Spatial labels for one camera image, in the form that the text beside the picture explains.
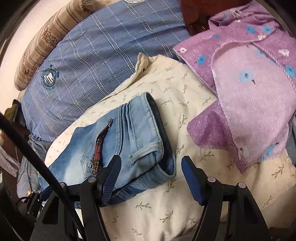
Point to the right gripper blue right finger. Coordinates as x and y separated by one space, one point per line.
196 180

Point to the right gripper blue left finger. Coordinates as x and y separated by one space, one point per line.
106 180

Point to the blue denim jeans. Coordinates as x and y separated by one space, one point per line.
135 132

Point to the blue plaid pillow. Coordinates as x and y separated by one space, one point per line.
94 58

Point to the purple floral garment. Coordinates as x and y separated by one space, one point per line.
248 61

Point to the brown striped bolster pillow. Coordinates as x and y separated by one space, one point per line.
50 34

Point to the dark red cloth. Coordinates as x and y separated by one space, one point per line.
196 13

